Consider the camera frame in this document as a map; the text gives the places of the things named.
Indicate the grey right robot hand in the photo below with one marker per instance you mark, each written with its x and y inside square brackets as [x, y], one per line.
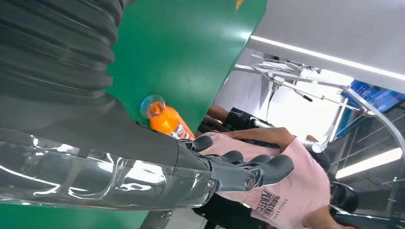
[95, 151]

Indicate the orange bottle blue-tinted cap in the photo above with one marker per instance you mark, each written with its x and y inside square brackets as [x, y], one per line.
[167, 121]

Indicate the person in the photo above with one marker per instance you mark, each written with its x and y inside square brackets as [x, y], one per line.
[303, 177]
[218, 113]

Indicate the yellow plastic-wrapped cardboard box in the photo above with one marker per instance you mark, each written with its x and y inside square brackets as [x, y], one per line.
[239, 3]

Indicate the black silver cylindrical device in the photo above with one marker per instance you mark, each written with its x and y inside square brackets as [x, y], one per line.
[317, 148]

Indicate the black round object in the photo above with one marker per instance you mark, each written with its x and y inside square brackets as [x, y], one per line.
[345, 199]

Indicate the white ceiling light bar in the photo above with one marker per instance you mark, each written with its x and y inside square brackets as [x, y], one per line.
[367, 164]

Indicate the blue display screen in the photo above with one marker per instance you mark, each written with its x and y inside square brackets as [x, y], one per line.
[376, 96]

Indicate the metal gantry frame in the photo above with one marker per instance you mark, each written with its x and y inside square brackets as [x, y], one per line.
[278, 81]

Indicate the white wall light strip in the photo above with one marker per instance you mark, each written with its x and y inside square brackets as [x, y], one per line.
[316, 55]

